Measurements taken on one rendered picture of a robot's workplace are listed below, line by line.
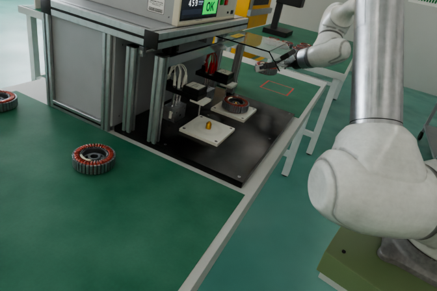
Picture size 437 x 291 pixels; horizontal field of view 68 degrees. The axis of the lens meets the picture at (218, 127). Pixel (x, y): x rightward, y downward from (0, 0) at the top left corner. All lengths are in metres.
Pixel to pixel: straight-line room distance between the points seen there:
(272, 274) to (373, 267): 1.01
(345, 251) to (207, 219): 0.32
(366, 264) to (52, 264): 0.64
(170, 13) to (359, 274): 0.84
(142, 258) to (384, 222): 0.47
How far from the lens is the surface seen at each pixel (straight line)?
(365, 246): 0.84
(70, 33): 1.14
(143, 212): 0.82
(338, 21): 1.42
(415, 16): 6.29
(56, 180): 0.92
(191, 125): 1.15
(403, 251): 0.85
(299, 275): 1.83
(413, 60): 6.37
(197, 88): 1.10
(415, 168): 0.69
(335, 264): 0.78
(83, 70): 1.13
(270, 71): 1.56
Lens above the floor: 1.31
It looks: 27 degrees down
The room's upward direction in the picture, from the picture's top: 12 degrees clockwise
